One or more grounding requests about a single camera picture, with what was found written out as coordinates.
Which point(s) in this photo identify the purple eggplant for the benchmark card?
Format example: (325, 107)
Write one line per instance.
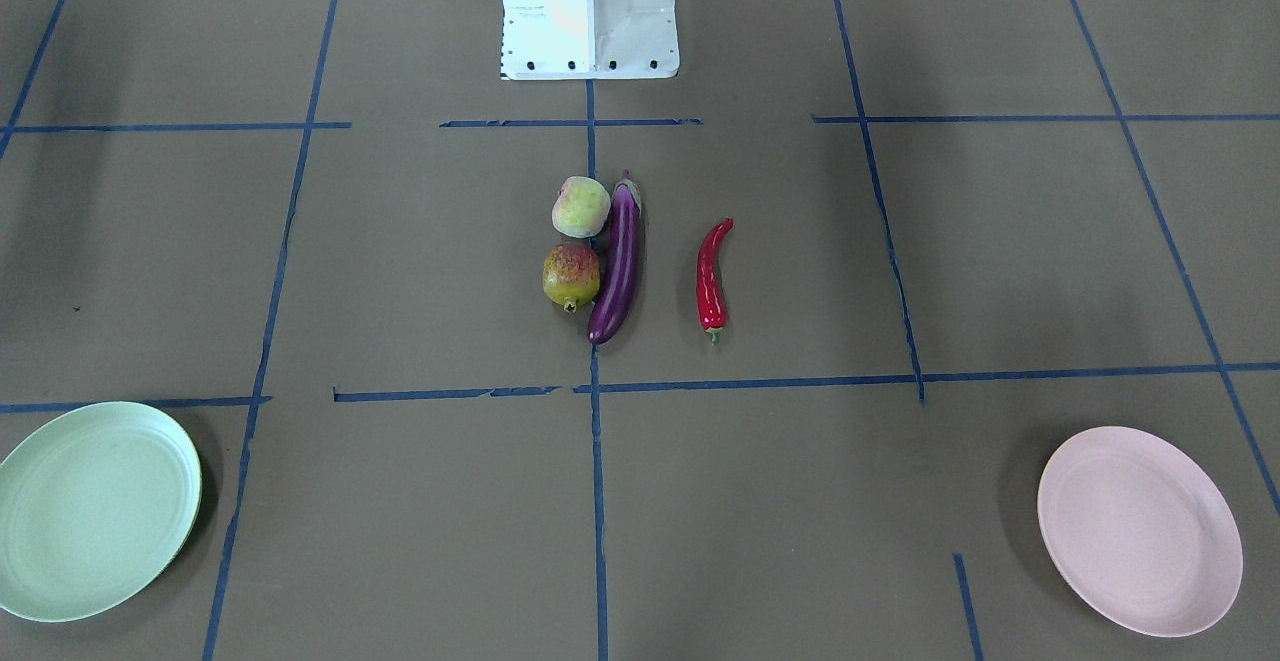
(622, 267)

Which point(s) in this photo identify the red chili pepper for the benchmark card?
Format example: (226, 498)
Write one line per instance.
(712, 306)

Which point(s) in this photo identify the red yellow pomegranate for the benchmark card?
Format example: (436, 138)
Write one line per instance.
(571, 275)

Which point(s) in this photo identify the pink plate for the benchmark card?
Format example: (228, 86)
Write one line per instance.
(1140, 532)

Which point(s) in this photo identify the light green plate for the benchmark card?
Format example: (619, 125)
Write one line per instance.
(95, 505)

